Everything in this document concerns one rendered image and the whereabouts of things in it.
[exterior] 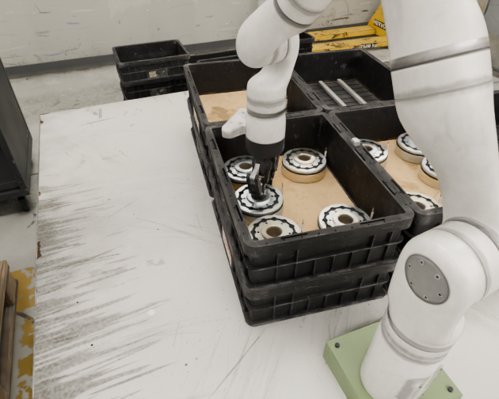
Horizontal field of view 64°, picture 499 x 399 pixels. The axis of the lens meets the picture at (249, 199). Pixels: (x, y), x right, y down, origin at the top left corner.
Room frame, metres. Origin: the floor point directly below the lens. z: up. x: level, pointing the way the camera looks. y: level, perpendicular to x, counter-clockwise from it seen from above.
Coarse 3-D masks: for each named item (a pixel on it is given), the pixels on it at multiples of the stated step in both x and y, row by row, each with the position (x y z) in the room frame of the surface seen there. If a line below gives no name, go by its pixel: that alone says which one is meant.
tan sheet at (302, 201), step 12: (276, 180) 0.73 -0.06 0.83; (288, 180) 0.73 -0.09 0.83; (324, 180) 0.73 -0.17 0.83; (336, 180) 0.73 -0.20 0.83; (288, 192) 0.69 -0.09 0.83; (300, 192) 0.69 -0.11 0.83; (312, 192) 0.69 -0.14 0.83; (324, 192) 0.69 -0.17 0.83; (336, 192) 0.69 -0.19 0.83; (288, 204) 0.65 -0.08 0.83; (300, 204) 0.65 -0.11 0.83; (312, 204) 0.65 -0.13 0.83; (324, 204) 0.65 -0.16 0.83; (348, 204) 0.65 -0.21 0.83; (288, 216) 0.61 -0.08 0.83; (300, 216) 0.61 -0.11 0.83; (312, 216) 0.61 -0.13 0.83; (300, 228) 0.57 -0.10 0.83; (312, 228) 0.57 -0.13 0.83
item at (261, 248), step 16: (320, 112) 0.87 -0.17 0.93; (208, 128) 0.80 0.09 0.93; (336, 128) 0.80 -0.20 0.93; (208, 144) 0.75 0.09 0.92; (368, 160) 0.67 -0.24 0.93; (224, 176) 0.61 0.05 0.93; (224, 192) 0.58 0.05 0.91; (240, 208) 0.52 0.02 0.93; (400, 208) 0.52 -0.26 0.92; (240, 224) 0.48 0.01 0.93; (352, 224) 0.48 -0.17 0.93; (368, 224) 0.48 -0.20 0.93; (384, 224) 0.48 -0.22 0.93; (400, 224) 0.49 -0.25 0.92; (240, 240) 0.46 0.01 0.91; (272, 240) 0.44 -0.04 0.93; (288, 240) 0.44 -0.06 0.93; (304, 240) 0.45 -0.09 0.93; (320, 240) 0.45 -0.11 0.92; (336, 240) 0.46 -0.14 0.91; (256, 256) 0.43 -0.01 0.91
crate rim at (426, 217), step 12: (348, 108) 0.89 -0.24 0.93; (360, 108) 0.89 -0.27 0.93; (372, 108) 0.90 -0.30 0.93; (384, 108) 0.91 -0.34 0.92; (336, 120) 0.83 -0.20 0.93; (348, 132) 0.78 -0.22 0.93; (360, 144) 0.73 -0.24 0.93; (372, 156) 0.68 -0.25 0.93; (408, 204) 0.53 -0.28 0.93; (420, 216) 0.50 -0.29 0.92; (432, 216) 0.50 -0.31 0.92
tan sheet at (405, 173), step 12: (384, 144) 0.89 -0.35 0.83; (396, 156) 0.84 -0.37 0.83; (384, 168) 0.78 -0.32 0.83; (396, 168) 0.78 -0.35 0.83; (408, 168) 0.78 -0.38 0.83; (396, 180) 0.73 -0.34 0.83; (408, 180) 0.73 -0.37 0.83; (420, 180) 0.73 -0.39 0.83; (420, 192) 0.69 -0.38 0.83; (432, 192) 0.69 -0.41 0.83
